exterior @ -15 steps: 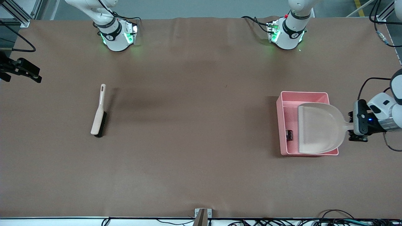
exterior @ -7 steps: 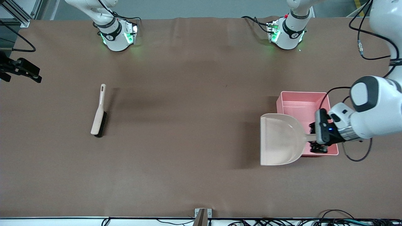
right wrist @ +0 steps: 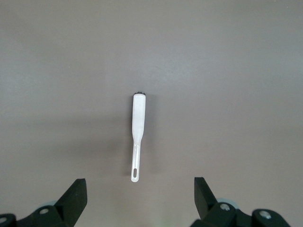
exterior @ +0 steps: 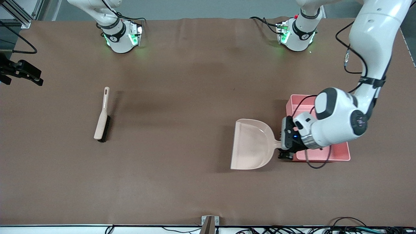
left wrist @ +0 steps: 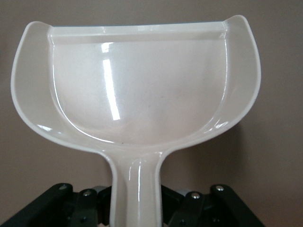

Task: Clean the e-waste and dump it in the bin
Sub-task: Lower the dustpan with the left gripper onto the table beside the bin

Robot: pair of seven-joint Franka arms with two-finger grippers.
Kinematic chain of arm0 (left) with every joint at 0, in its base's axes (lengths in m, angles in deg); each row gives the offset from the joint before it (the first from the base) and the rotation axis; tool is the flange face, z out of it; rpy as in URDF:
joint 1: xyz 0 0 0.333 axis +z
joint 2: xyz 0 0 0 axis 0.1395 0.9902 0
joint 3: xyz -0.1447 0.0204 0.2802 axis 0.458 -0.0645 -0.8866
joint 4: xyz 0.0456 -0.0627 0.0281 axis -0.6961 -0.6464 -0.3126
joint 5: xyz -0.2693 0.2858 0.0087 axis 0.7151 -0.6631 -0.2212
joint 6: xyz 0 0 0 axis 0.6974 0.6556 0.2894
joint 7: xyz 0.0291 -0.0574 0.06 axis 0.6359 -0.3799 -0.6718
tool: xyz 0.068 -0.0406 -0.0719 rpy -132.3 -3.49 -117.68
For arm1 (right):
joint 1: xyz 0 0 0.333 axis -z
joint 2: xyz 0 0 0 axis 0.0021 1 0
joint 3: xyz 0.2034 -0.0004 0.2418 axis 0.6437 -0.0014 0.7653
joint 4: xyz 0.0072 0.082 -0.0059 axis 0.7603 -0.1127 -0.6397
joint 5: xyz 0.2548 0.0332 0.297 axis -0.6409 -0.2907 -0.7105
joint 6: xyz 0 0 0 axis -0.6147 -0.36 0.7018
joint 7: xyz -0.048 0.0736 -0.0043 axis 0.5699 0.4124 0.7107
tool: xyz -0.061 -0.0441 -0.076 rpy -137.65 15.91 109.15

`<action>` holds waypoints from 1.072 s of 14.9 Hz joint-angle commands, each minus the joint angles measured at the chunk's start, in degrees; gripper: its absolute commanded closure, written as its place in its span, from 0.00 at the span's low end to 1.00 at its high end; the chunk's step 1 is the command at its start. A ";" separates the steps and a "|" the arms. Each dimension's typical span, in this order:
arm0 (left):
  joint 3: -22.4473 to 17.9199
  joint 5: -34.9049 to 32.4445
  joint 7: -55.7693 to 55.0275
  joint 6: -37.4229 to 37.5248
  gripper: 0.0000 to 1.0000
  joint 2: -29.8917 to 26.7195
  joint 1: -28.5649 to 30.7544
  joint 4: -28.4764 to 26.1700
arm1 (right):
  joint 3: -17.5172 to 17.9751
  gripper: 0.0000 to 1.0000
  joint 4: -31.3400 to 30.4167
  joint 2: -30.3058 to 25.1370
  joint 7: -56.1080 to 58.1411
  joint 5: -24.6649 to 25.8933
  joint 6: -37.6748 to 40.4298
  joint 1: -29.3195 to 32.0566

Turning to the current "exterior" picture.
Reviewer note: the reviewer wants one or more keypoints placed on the hand brush black bristles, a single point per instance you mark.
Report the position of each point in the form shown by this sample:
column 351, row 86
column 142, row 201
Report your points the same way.
column 101, row 123

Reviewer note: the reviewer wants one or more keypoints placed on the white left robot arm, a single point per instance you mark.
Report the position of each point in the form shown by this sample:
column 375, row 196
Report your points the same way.
column 338, row 120

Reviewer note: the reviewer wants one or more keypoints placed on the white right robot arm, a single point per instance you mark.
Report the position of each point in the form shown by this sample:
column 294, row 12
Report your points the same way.
column 118, row 39

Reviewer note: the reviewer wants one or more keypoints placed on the arm base panel green light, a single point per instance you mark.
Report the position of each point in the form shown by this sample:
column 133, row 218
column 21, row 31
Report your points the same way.
column 283, row 34
column 134, row 37

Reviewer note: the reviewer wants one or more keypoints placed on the pink plastic bin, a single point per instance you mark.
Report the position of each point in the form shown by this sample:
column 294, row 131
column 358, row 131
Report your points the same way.
column 338, row 154

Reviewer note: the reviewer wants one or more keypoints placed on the brown table mat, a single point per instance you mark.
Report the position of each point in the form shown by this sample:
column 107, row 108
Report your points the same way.
column 162, row 182

